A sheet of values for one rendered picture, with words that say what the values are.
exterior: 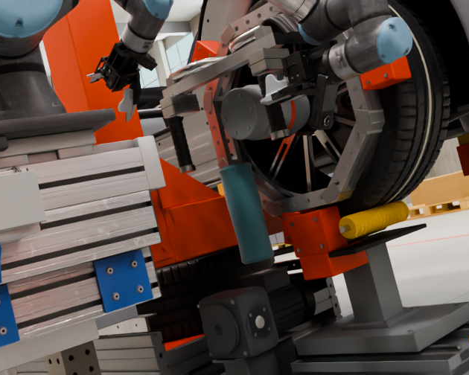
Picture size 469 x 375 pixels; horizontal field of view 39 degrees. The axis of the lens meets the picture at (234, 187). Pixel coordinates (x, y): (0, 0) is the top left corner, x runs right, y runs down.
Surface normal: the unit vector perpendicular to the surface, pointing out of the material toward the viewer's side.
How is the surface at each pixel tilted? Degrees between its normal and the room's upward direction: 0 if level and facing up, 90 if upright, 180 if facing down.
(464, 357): 90
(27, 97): 72
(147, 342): 90
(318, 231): 90
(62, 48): 90
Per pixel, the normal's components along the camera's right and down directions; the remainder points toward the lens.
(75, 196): 0.57, -0.19
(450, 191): -0.79, 0.18
